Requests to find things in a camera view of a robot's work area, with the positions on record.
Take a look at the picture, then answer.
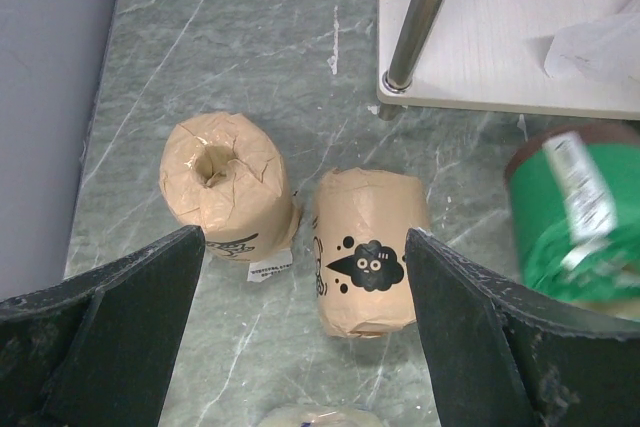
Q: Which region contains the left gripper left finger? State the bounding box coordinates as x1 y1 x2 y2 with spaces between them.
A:
1 226 205 426

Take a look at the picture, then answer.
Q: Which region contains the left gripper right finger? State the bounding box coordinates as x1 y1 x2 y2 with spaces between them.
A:
405 229 639 426

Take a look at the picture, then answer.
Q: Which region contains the beige roll cloud print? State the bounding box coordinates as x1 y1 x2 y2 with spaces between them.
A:
312 168 429 338

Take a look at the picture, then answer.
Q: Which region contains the green brown roll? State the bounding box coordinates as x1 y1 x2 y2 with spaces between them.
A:
504 122 639 320

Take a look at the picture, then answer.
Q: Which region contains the beige roll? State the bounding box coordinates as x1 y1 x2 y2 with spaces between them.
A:
159 112 301 283

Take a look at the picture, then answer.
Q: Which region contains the plain white toilet roll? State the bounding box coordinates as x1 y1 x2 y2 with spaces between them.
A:
544 0 639 84

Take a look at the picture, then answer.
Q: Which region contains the white two-tier shelf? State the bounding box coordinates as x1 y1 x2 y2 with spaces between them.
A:
377 0 639 120

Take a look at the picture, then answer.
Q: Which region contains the blue Tempo wrapped roll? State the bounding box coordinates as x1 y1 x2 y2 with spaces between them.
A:
257 404 384 427

